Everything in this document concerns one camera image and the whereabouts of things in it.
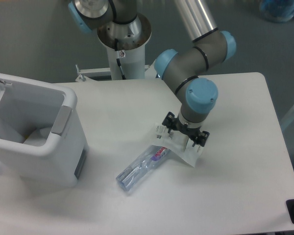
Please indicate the white plastic packaging bag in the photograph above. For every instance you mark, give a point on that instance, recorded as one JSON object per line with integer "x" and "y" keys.
{"x": 180, "y": 144}

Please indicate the white trash can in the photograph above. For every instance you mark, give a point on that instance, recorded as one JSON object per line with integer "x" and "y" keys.
{"x": 41, "y": 136}

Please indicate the blue plastic bag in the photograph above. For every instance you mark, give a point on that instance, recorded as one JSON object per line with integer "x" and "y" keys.
{"x": 277, "y": 11}

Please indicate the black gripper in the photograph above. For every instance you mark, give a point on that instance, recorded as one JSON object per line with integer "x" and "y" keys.
{"x": 172, "y": 123}

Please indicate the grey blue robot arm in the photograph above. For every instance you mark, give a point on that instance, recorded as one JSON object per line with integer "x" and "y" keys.
{"x": 180, "y": 72}

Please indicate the clear plastic water bottle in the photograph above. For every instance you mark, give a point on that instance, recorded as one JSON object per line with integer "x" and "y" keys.
{"x": 146, "y": 162}

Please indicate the white metal base frame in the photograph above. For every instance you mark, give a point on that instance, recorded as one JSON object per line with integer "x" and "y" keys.
{"x": 104, "y": 74}

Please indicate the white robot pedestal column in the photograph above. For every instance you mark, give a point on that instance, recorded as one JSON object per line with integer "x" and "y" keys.
{"x": 125, "y": 46}

